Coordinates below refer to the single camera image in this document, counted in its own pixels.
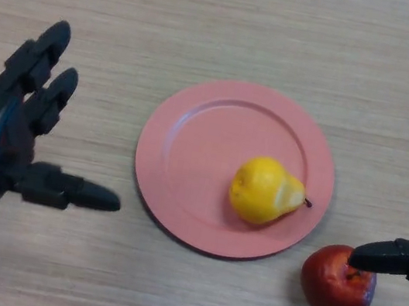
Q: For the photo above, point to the red apple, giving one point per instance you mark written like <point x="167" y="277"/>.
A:
<point x="326" y="293"/>

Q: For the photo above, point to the pink round plate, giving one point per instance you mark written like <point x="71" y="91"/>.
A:
<point x="204" y="153"/>

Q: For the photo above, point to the yellow pear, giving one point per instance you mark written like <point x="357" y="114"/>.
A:
<point x="260" y="194"/>

